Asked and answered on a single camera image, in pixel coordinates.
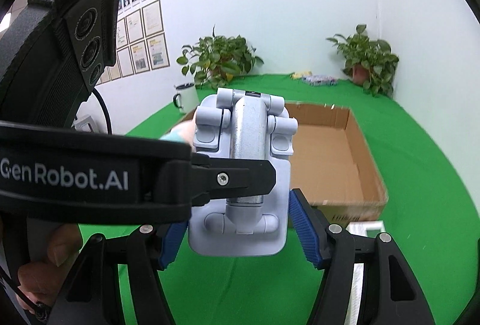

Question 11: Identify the pig plush toy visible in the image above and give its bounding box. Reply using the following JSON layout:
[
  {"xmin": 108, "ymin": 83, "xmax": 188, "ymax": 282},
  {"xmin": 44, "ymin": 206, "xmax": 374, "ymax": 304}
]
[{"xmin": 160, "ymin": 120, "xmax": 195, "ymax": 147}]

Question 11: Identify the white green medicine box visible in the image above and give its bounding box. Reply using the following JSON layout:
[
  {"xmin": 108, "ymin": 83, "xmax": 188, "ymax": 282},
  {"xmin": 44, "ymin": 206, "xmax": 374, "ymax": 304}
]
[{"xmin": 345, "ymin": 220, "xmax": 387, "ymax": 325}]

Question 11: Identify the person's left hand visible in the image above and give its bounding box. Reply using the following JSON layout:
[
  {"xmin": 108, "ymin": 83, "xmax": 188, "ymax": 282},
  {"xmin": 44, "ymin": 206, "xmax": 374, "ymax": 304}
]
[{"xmin": 1, "ymin": 223, "xmax": 83, "ymax": 324}]

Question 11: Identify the white enamel mug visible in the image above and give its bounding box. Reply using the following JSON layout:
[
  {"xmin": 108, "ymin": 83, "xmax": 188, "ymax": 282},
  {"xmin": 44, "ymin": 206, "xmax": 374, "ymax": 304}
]
[{"xmin": 172, "ymin": 82, "xmax": 199, "ymax": 114}]

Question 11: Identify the left potted green plant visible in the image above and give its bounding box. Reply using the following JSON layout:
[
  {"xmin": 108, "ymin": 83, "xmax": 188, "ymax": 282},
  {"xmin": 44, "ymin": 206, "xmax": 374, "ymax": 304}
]
[{"xmin": 176, "ymin": 27, "xmax": 264, "ymax": 90}]

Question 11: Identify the potted green plant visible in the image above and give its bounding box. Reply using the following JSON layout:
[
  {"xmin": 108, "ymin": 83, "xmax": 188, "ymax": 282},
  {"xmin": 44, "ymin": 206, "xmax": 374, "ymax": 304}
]
[
  {"xmin": 176, "ymin": 27, "xmax": 264, "ymax": 90},
  {"xmin": 326, "ymin": 24, "xmax": 400, "ymax": 98}
]

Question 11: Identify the large open cardboard box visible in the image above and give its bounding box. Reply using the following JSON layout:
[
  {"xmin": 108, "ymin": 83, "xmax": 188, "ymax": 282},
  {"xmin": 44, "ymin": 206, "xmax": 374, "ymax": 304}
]
[{"xmin": 180, "ymin": 103, "xmax": 387, "ymax": 226}]

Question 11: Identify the yellow item on table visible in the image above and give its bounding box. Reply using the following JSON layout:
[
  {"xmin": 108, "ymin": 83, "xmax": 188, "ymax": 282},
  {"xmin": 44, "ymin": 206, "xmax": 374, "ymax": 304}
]
[{"xmin": 289, "ymin": 72, "xmax": 312, "ymax": 80}]

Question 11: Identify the patterned pouch on table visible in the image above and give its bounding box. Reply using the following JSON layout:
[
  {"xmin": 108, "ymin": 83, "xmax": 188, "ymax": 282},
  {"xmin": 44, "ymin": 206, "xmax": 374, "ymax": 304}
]
[{"xmin": 302, "ymin": 75, "xmax": 338, "ymax": 86}]

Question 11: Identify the right potted green plant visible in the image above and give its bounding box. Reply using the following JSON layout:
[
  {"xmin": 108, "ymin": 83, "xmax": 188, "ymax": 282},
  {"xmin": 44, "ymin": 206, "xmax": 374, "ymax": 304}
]
[{"xmin": 326, "ymin": 24, "xmax": 400, "ymax": 98}]

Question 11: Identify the framed certificate on wall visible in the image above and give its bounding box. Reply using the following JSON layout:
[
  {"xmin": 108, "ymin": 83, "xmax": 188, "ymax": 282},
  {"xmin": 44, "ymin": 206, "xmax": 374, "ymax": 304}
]
[{"xmin": 146, "ymin": 34, "xmax": 170, "ymax": 69}]

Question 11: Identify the black cable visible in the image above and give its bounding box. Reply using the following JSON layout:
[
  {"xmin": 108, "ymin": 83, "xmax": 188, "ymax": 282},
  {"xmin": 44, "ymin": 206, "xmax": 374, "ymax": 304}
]
[{"xmin": 91, "ymin": 87, "xmax": 113, "ymax": 134}]

